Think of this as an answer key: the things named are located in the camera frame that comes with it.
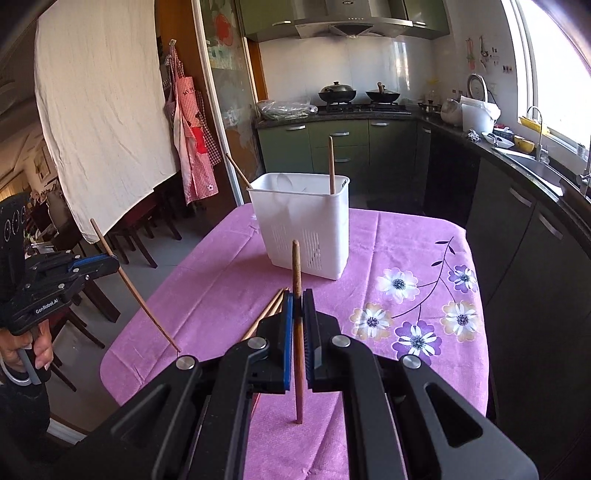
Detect person's left hand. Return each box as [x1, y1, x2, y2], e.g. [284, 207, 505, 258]
[0, 323, 55, 376]

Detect gas stove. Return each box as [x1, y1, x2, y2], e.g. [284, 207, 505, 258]
[316, 102, 411, 115]

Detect steel range hood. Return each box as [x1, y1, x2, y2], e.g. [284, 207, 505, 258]
[291, 0, 414, 38]

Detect white rice cooker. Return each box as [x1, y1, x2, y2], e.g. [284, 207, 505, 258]
[440, 73, 485, 126]

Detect small steel faucet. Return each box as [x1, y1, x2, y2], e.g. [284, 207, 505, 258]
[526, 106, 550, 162]

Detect white plastic bucket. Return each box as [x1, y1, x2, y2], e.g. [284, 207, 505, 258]
[459, 96, 502, 134]

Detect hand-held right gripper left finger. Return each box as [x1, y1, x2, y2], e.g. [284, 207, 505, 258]
[65, 292, 297, 480]

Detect dark wooden chair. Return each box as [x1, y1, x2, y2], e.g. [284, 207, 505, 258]
[111, 182, 183, 268]

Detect person's left forearm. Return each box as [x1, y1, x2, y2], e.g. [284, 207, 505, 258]
[0, 369, 51, 439]

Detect dark lower cabinets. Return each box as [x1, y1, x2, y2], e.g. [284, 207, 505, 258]
[416, 117, 591, 462]

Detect clear plastic bag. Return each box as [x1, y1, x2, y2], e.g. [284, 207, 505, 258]
[256, 99, 318, 121]

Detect black wok with handle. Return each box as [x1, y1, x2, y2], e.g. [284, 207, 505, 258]
[366, 82, 402, 103]

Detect black wok with lid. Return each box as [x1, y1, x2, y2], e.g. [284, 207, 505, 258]
[318, 81, 358, 103]

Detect yellow tray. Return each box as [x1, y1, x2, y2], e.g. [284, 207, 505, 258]
[519, 115, 552, 136]

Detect red checked apron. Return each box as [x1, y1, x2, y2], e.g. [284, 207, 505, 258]
[163, 41, 221, 206]

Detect wooden cutting board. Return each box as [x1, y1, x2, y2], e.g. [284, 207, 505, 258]
[560, 178, 591, 200]

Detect steel sink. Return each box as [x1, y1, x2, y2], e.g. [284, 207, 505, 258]
[494, 148, 568, 185]

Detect white hanging sheet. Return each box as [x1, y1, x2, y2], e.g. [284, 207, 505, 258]
[34, 0, 180, 244]

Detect bunch of wooden chopsticks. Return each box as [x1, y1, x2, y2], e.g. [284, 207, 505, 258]
[240, 287, 290, 343]

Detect window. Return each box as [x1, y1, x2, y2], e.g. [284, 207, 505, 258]
[501, 0, 591, 153]

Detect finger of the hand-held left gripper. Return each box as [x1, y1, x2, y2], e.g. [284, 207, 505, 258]
[69, 253, 120, 269]
[69, 265, 120, 283]

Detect green lower cabinets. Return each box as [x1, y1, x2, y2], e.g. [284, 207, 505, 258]
[256, 117, 419, 204]

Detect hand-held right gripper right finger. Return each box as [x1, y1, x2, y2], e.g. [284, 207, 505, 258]
[301, 290, 539, 480]

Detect white plastic utensil holder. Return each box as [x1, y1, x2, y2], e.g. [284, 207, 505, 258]
[247, 172, 351, 281]

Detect sliding glass door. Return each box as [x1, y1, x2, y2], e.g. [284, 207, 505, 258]
[191, 0, 269, 206]

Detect pink floral tablecloth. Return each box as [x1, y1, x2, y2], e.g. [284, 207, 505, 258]
[100, 203, 490, 480]

